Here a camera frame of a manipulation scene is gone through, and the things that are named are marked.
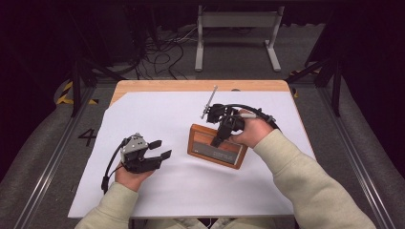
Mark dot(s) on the white sheet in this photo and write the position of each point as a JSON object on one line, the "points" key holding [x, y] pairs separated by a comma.
{"points": [[165, 120]]}

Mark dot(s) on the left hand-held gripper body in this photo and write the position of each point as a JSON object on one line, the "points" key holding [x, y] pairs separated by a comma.
{"points": [[135, 146]]}

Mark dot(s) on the person's leg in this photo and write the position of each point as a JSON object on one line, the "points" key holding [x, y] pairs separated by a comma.
{"points": [[245, 223], [181, 224]]}

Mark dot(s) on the white metal stand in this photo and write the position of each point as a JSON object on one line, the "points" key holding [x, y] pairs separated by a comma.
{"points": [[238, 19]]}

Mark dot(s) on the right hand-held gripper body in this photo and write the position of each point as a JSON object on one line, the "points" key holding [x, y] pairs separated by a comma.
{"points": [[224, 116]]}

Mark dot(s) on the aluminium floor rail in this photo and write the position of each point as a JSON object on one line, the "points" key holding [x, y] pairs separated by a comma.
{"points": [[47, 168], [356, 152]]}

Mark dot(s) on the person's left leg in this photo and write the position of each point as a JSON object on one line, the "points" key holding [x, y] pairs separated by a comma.
{"points": [[181, 224]]}

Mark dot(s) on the person's right leg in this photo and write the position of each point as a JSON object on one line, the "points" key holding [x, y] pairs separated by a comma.
{"points": [[245, 223]]}

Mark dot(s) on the person's left hand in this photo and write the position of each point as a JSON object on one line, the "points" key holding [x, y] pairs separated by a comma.
{"points": [[133, 179]]}

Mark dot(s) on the orange wooden box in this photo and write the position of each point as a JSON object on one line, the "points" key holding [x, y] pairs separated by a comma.
{"points": [[216, 154]]}

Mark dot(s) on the person's right hand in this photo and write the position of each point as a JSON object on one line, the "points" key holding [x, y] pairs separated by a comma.
{"points": [[254, 130]]}

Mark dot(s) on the wooden table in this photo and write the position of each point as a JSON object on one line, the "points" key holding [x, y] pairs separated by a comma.
{"points": [[178, 85]]}

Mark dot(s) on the black metal stand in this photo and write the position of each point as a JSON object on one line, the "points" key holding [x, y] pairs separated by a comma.
{"points": [[75, 86], [336, 89]]}

